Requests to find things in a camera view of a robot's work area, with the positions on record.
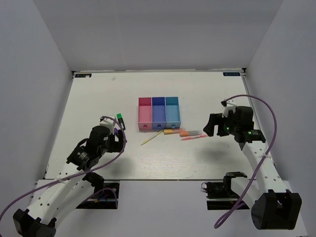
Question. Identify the blue corner label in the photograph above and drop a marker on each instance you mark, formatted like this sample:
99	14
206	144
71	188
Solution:
231	74
83	75

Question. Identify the dark blue storage drawer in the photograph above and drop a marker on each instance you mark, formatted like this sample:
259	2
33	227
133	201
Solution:
158	109

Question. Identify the orange capped pink highlighter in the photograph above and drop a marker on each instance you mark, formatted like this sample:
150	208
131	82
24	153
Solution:
173	131

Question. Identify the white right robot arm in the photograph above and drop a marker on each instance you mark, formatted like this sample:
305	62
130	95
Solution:
273	206

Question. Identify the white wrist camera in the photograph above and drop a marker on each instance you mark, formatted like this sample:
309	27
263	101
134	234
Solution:
108	122
228	106

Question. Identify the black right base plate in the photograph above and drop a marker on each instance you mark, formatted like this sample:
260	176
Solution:
217	197

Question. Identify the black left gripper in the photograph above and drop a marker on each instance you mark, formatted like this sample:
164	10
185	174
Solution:
115	145

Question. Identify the right blue corner label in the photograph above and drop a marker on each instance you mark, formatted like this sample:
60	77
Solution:
231	74

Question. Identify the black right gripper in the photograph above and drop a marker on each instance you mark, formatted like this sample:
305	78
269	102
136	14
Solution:
217	119

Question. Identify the pink storage drawer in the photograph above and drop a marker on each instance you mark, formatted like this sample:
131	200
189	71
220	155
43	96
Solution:
145	114

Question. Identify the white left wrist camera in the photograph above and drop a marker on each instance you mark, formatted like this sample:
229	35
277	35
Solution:
108	122

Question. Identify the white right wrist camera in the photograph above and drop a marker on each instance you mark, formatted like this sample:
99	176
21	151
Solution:
228	106

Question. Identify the green capped black marker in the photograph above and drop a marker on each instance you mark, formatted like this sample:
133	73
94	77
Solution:
121	121

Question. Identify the yellow thin pen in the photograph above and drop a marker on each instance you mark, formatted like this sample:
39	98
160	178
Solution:
151	138

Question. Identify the left blue corner label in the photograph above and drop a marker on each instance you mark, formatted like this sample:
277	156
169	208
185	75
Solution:
83	75

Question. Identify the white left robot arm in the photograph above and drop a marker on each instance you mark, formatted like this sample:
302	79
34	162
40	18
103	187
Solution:
77	182

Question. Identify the light blue storage drawer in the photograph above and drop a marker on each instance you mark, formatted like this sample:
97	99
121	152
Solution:
173	119

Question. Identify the orange capped clear highlighter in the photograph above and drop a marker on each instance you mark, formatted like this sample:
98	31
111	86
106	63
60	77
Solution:
187	133

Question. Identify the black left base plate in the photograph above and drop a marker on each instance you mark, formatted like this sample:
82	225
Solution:
107	199

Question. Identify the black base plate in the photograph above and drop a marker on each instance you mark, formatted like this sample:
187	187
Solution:
107	199
217	197

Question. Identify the red pink gel pen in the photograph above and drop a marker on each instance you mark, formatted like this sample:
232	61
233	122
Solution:
193	137

